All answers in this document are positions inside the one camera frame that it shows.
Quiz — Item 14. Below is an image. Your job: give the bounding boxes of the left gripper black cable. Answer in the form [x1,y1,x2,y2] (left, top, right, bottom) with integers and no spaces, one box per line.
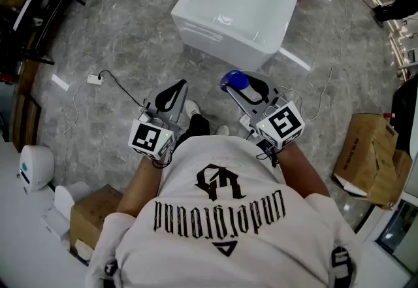
[151,148,174,170]

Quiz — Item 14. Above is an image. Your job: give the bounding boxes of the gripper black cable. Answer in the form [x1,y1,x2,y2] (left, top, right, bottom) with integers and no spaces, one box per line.
[255,144,282,168]
[151,148,174,170]

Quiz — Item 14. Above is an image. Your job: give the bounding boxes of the person's left white shoe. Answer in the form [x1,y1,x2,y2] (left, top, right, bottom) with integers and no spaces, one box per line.
[185,99,202,120]

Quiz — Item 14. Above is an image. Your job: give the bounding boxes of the white printed T-shirt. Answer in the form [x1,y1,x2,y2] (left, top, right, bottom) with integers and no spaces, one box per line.
[85,135,366,288]

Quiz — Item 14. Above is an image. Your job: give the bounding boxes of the person's left forearm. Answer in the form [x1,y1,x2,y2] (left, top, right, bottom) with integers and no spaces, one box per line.
[116,153,165,219]

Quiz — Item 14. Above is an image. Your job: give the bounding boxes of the black round basin white rim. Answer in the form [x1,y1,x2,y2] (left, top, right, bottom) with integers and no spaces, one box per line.
[389,75,418,159]

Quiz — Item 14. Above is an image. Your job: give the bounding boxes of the brown cardboard box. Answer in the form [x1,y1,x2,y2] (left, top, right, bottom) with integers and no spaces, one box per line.
[69,184,124,263]

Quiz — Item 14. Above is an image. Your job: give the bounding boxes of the thin white power cable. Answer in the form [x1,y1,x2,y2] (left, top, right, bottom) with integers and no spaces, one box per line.
[57,79,89,183]

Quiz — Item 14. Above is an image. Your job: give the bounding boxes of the white rounded dispenser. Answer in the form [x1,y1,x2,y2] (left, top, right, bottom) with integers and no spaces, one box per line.
[40,180,93,242]

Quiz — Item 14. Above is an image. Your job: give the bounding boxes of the white framed glass panel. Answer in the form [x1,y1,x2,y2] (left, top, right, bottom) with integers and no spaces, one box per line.
[354,195,418,281]

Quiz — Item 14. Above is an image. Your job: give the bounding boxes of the large printed cardboard box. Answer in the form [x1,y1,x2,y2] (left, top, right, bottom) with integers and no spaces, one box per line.
[330,112,414,212]

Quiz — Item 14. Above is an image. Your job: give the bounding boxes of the person's right forearm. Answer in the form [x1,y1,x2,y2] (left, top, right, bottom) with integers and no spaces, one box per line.
[276,140,331,199]

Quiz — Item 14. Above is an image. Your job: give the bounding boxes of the wooden frame panel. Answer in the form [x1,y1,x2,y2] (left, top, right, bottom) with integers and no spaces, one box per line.
[12,59,42,153]

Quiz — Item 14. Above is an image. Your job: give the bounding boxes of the black power cable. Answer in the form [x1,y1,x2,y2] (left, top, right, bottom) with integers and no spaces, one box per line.
[97,69,147,108]

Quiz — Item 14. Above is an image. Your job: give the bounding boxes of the white dispenser blue label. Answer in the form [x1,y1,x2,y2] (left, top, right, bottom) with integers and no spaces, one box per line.
[17,144,56,195]

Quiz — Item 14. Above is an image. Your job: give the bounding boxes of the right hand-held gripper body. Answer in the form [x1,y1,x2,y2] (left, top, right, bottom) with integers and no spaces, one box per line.
[248,93,306,151]

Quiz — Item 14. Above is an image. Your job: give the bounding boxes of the black white shoulder strap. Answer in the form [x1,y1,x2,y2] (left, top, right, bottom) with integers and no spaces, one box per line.
[330,246,356,288]
[103,259,119,283]

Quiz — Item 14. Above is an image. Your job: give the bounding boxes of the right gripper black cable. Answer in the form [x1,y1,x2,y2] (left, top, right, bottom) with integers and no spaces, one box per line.
[255,144,282,168]

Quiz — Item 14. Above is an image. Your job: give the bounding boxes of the white bathtub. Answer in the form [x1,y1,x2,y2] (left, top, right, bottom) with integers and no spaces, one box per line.
[170,0,312,72]

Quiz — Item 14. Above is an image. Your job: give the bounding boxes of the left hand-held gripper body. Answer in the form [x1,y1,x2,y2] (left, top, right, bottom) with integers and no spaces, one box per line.
[127,101,182,161]

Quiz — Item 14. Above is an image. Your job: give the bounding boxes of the cluttered dark desk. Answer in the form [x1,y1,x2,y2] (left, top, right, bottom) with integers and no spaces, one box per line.
[0,0,86,67]

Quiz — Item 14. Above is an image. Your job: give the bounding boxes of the black trousers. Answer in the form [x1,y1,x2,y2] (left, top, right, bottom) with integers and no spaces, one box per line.
[175,112,211,148]

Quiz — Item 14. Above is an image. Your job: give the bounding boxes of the blue cap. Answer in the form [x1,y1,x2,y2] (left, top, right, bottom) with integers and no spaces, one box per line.
[219,69,264,102]

